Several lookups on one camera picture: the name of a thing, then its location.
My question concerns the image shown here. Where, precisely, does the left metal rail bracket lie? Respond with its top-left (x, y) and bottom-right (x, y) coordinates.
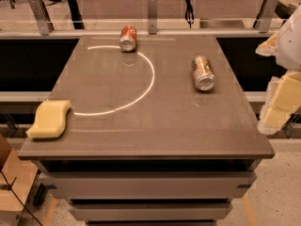
top-left (28, 0), bottom-right (51, 35)

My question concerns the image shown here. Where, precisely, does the black cable at left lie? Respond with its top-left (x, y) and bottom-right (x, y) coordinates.
top-left (0, 169), bottom-right (43, 226)

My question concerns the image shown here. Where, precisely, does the right metal rail bracket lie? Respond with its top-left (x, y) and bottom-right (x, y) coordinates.
top-left (254, 0), bottom-right (278, 33)

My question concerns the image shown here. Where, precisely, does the grey drawer cabinet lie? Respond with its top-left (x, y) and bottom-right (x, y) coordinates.
top-left (40, 171), bottom-right (257, 226)

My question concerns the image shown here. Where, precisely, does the metal guard rail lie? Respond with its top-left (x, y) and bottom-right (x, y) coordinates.
top-left (0, 19), bottom-right (293, 41)

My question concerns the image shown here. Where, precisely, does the silver brown soda can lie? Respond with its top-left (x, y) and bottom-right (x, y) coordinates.
top-left (191, 56), bottom-right (215, 91)

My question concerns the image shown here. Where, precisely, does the middle metal rail bracket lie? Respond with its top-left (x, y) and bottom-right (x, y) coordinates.
top-left (148, 0), bottom-right (157, 34)

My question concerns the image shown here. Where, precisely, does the hanging black cable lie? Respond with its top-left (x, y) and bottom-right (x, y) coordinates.
top-left (182, 0), bottom-right (196, 29)

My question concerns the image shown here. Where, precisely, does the metal rail bracket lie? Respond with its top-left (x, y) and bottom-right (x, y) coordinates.
top-left (148, 0), bottom-right (157, 34)
top-left (254, 0), bottom-right (278, 33)
top-left (28, 0), bottom-right (51, 35)

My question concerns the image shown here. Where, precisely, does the red coke can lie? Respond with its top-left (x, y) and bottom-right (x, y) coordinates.
top-left (119, 25), bottom-right (137, 52)

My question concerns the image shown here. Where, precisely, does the wooden box at left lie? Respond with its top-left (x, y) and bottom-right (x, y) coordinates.
top-left (0, 135), bottom-right (38, 226)

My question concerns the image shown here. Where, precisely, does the yellow s-shaped sponge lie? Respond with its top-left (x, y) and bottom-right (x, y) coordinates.
top-left (26, 100), bottom-right (71, 138)

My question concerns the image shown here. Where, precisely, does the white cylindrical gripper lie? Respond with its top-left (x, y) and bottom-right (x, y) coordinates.
top-left (255, 6), bottom-right (301, 135)

